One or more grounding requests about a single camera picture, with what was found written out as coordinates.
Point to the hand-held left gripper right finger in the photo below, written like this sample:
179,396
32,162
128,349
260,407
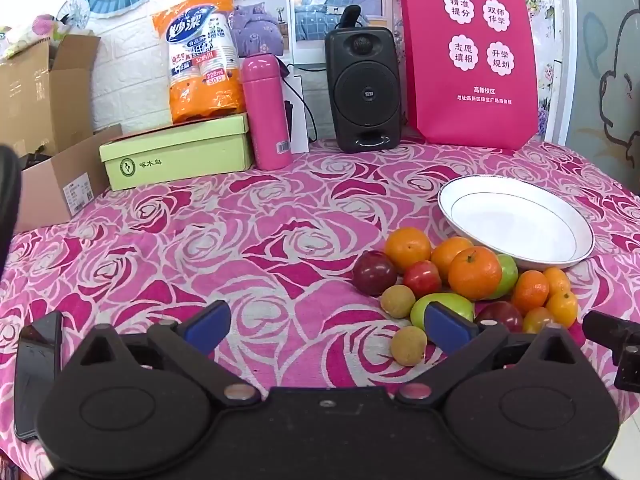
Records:
447,325

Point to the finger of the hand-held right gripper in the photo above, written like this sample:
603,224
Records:
607,327

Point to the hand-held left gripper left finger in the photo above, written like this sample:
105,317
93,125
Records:
207,325

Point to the green apple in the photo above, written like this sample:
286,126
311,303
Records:
425,307
509,275

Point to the tan lychee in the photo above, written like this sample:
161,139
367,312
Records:
397,301
409,345

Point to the kumquat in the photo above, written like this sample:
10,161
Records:
557,279
539,319
562,307

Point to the dark red plum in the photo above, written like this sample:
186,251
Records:
374,272
499,315

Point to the small tangerine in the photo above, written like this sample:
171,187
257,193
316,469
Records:
530,290

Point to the white plate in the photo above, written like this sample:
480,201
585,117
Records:
515,220

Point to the pink rose tablecloth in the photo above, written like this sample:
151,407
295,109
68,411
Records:
250,240

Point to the green shoe box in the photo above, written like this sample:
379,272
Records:
175,160

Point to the black smartphone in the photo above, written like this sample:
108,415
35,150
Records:
37,375

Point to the small labelled cardboard box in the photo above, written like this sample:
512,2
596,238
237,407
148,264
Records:
55,185

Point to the white box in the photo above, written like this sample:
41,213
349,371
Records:
298,125

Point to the pink thermos bottle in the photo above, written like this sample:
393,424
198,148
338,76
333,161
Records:
265,110

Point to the dark blurry object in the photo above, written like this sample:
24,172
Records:
9,205

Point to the pink tote bag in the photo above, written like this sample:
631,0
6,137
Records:
465,90

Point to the black speaker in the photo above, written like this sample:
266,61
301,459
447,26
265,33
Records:
362,90

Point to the orange paper cup packet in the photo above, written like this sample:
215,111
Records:
200,60

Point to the large open cardboard box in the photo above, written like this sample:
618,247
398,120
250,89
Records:
30,100

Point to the black microphone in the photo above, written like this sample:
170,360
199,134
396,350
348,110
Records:
350,16

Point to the floral printed cloth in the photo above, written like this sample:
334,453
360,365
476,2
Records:
35,32

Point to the small pale paper fan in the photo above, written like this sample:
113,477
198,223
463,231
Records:
72,10

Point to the cartoon wall sticker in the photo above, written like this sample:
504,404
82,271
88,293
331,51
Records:
622,85

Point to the flower wall sticker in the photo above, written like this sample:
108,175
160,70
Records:
542,75

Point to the purple bedding wall poster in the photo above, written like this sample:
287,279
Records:
255,25

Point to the blue bedding wall poster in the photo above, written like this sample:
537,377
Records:
315,15

